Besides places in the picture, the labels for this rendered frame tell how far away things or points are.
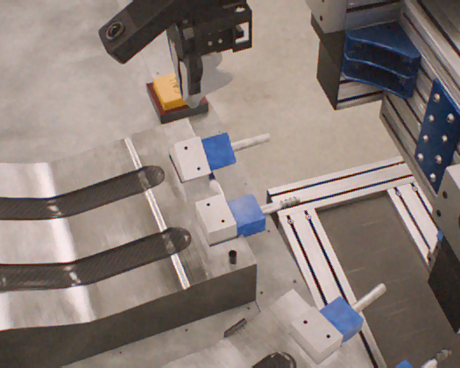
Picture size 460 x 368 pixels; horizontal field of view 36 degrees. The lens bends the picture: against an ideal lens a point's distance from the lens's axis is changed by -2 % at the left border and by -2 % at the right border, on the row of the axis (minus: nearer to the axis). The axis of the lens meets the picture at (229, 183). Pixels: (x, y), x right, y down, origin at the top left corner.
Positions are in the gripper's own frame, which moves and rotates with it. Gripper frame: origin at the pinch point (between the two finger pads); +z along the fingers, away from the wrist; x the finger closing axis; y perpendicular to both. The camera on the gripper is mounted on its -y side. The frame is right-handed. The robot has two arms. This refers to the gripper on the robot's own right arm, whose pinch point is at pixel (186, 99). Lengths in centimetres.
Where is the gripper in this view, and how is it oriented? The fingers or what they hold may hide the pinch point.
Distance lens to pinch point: 88.5
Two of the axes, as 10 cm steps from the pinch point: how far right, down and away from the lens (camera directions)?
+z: 0.2, 6.3, 7.8
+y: 9.3, -2.9, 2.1
